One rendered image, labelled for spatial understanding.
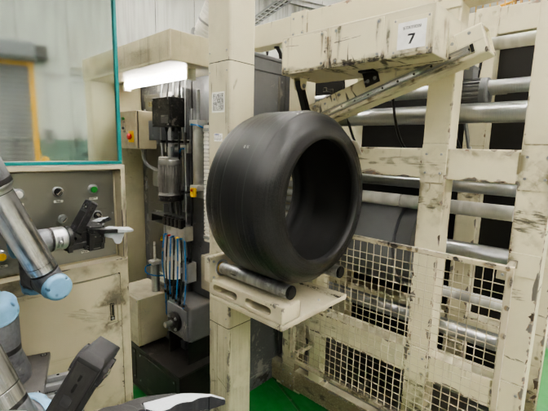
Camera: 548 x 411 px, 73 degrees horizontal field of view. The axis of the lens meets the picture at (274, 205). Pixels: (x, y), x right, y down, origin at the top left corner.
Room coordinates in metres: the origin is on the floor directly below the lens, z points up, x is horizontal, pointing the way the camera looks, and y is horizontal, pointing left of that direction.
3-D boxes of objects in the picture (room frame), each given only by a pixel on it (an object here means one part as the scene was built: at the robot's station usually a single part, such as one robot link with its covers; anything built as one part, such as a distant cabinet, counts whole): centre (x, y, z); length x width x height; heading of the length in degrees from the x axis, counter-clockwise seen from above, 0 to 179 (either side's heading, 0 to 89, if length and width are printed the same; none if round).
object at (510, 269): (1.41, -0.42, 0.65); 0.90 x 0.02 x 0.70; 47
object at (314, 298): (1.32, -0.03, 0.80); 0.37 x 0.36 x 0.02; 137
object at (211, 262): (1.44, 0.10, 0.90); 0.40 x 0.03 x 0.10; 137
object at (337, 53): (1.46, -0.32, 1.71); 0.61 x 0.25 x 0.15; 47
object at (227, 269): (1.22, 0.06, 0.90); 0.35 x 0.05 x 0.05; 47
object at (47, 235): (1.09, 0.74, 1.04); 0.11 x 0.08 x 0.09; 143
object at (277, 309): (1.22, 0.07, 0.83); 0.36 x 0.09 x 0.06; 47
